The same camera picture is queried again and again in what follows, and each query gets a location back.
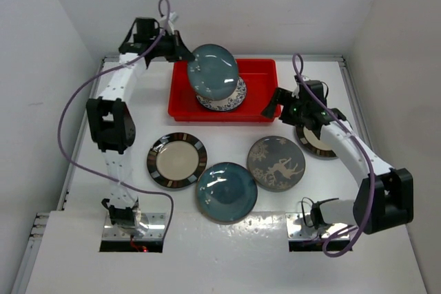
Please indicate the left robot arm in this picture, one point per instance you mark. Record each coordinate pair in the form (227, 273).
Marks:
(111, 125)

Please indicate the aluminium table frame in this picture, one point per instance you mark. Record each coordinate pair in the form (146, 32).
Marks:
(198, 255)

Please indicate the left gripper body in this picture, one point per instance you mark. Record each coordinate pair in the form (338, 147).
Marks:
(165, 47)

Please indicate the small teal plate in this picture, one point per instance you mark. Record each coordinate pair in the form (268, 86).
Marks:
(213, 74)

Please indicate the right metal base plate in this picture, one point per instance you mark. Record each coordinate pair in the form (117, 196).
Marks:
(297, 230)

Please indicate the striped rim plate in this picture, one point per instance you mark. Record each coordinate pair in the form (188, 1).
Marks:
(176, 160)
(308, 141)

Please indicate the striped rim plate left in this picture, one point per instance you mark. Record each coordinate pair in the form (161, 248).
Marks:
(176, 160)

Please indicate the blue floral plate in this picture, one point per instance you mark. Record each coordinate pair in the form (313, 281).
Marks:
(228, 104)

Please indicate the grey reindeer plate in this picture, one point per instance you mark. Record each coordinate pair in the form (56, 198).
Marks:
(276, 163)

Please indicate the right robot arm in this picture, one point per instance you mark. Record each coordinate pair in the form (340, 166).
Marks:
(385, 194)

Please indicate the metal base plate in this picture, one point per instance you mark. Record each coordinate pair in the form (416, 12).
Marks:
(297, 230)
(151, 227)

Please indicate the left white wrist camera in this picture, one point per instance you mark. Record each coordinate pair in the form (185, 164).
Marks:
(171, 20)

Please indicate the large teal plate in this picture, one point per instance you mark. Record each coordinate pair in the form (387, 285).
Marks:
(226, 193)

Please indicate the striped rim plate right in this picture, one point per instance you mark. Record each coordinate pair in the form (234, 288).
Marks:
(308, 141)

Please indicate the red plastic bin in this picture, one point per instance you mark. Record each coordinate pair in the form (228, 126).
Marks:
(260, 77)

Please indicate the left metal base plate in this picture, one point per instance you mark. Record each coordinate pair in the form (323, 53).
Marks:
(151, 227)

